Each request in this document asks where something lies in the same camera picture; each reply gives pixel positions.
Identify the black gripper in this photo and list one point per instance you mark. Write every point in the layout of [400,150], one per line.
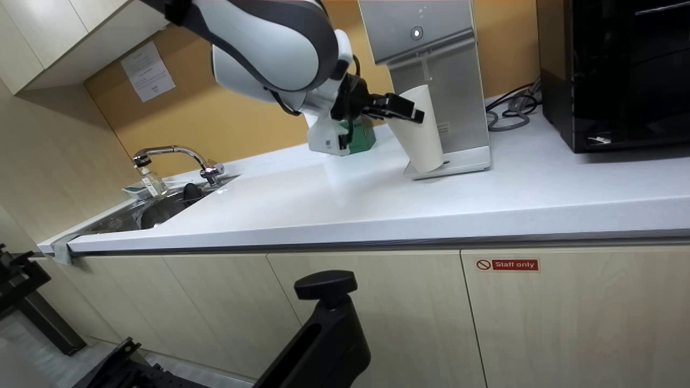
[355,97]

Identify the tall white plastic cup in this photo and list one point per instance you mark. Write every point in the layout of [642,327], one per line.
[418,141]

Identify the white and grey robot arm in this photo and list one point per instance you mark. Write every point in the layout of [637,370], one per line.
[288,47]

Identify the silver water dispenser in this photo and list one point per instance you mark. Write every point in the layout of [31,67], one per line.
[433,40]

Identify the green tissue box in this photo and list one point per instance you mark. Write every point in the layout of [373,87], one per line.
[356,133]

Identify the red warning sticker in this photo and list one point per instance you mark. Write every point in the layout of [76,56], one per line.
[507,264]

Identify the black microwave oven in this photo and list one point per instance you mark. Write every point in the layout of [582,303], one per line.
[615,74]

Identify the white paper notice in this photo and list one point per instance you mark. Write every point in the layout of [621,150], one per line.
[147,71]

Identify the chrome sink faucet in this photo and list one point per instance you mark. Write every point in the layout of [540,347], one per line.
[155,163]

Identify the steel sink basin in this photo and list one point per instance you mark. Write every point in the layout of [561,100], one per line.
[152,211]

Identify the black stand at left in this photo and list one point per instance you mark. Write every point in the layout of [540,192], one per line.
[21,280]

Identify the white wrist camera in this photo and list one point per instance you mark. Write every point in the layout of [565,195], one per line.
[326,133]

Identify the beige wall cabinet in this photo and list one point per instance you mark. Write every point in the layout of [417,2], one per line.
[48,44]

